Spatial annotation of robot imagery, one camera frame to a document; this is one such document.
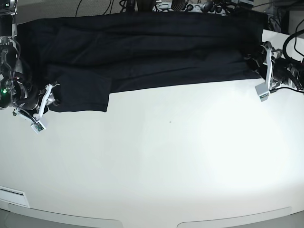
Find black T-shirt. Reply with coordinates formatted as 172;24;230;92
17;12;264;112

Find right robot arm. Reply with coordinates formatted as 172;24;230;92
0;0;59;123

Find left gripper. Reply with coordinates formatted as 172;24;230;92
261;41;289;89

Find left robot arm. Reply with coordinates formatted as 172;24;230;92
256;21;304;100

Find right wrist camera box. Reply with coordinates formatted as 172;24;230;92
31;118;48;134

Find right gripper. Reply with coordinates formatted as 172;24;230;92
13;83;60;119

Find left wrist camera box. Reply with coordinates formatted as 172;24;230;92
255;83;270;102

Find black cables and equipment clutter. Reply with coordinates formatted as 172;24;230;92
76;0;304;31

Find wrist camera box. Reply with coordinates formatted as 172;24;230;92
31;118;48;134
255;83;270;102

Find white label sticker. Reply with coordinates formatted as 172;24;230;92
0;186;30;208

